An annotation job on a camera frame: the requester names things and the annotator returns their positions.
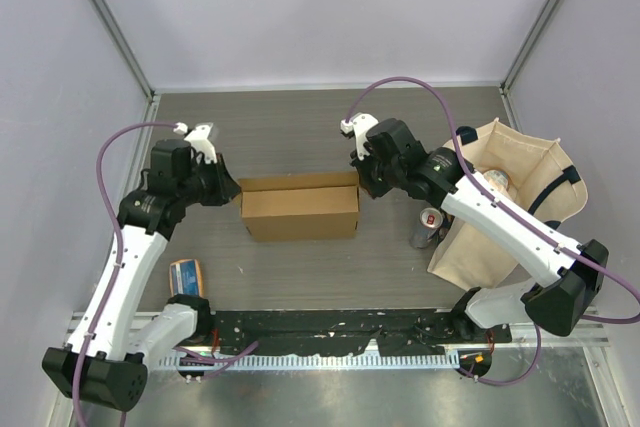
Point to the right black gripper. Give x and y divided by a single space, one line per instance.
361 167

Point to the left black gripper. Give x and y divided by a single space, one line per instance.
226 187

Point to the brown cardboard box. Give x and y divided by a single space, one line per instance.
317 206

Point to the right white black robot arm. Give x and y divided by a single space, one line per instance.
565 275

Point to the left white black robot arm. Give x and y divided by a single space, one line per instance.
102 362

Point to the silver red drink can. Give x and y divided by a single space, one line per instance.
429 222

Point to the yellow sponge with blue label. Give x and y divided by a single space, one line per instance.
185 277

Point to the peach tube in bag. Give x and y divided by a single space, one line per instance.
499 180

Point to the beige canvas tote bag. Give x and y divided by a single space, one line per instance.
542 180

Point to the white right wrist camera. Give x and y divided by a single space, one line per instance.
356 128

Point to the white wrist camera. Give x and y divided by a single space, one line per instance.
356 128
201 138

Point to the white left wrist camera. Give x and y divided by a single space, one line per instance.
201 138

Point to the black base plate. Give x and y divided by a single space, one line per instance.
339 333

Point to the perforated cable duct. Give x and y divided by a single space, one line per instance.
369 360

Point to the aluminium frame rail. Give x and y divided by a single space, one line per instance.
585 334

